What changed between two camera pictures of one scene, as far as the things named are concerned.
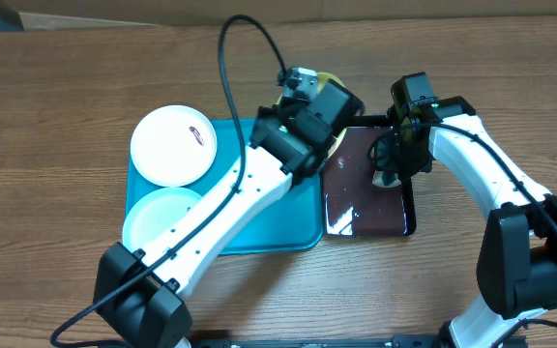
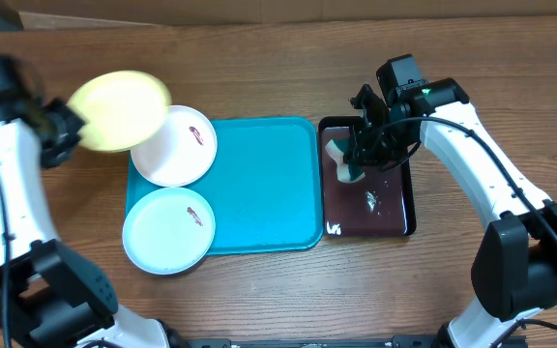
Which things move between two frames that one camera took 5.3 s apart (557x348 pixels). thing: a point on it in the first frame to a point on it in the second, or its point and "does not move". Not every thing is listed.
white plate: x=173 y=145 does not move
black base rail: x=396 y=341 does not move
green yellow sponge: x=378 y=180 to x=345 y=172
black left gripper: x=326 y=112 to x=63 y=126
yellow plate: x=322 y=76 to x=124 y=109
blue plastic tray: x=292 y=224 does not move
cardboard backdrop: x=71 y=14 does not move
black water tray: x=354 y=205 does not move
